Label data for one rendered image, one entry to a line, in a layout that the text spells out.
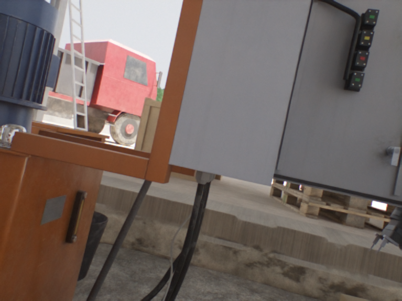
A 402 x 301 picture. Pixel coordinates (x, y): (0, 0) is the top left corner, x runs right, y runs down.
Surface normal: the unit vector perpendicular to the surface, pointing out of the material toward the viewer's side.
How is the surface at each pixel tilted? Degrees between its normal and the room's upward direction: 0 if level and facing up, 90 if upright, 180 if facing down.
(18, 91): 90
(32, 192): 90
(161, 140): 90
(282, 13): 90
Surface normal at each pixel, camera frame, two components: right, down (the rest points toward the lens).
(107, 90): 0.74, 0.14
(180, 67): -0.12, -0.05
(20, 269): 0.98, 0.21
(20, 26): 0.54, 0.09
